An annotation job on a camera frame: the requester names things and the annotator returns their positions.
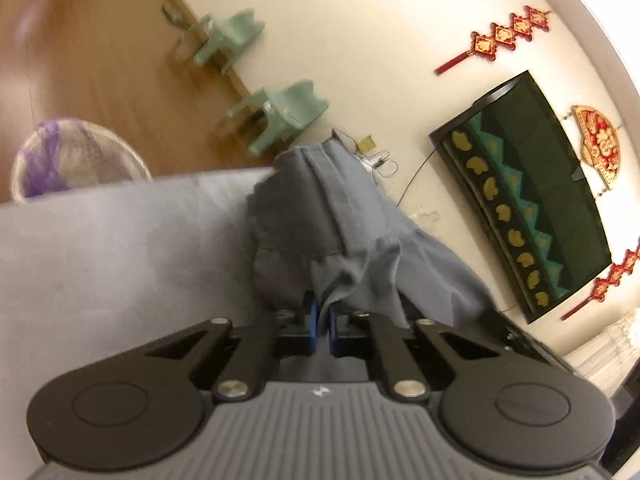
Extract red fan ornament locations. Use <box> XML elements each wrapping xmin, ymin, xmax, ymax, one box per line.
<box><xmin>570</xmin><ymin>105</ymin><xmax>625</xmax><ymax>192</ymax></box>

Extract black television cable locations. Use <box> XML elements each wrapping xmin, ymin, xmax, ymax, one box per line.
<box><xmin>397</xmin><ymin>150</ymin><xmax>435</xmax><ymax>207</ymax></box>

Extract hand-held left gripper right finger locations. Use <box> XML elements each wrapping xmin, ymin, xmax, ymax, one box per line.
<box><xmin>327</xmin><ymin>307</ymin><xmax>501</xmax><ymax>401</ymax></box>

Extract dark slipper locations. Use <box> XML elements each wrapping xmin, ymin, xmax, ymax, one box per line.
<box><xmin>162</xmin><ymin>4</ymin><xmax>192</xmax><ymax>29</ymax></box>

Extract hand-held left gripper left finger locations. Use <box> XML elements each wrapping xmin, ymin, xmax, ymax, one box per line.
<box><xmin>145</xmin><ymin>300</ymin><xmax>321</xmax><ymax>401</ymax></box>

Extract wastebasket with purple liner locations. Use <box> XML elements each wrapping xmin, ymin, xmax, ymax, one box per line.
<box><xmin>10</xmin><ymin>116</ymin><xmax>152</xmax><ymax>204</ymax></box>

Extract green plastic chair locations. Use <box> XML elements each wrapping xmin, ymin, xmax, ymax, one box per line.
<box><xmin>175</xmin><ymin>8</ymin><xmax>266</xmax><ymax>74</ymax></box>
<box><xmin>215</xmin><ymin>80</ymin><xmax>329</xmax><ymax>157</ymax></box>

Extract gray pants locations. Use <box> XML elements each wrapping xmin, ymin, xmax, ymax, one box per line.
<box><xmin>246</xmin><ymin>140</ymin><xmax>493</xmax><ymax>386</ymax></box>

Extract white lace curtain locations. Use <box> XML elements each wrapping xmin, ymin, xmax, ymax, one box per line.
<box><xmin>562</xmin><ymin>310</ymin><xmax>640</xmax><ymax>386</ymax></box>

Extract red string knot ornament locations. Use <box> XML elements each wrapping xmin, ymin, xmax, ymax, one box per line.
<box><xmin>560</xmin><ymin>237</ymin><xmax>640</xmax><ymax>322</ymax></box>
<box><xmin>434</xmin><ymin>6</ymin><xmax>552</xmax><ymax>77</ymax></box>

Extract wall television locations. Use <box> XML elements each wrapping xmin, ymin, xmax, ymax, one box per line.
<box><xmin>428</xmin><ymin>71</ymin><xmax>613</xmax><ymax>325</ymax></box>

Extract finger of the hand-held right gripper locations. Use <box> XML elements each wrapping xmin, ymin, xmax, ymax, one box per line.
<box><xmin>480</xmin><ymin>309</ymin><xmax>576</xmax><ymax>373</ymax></box>

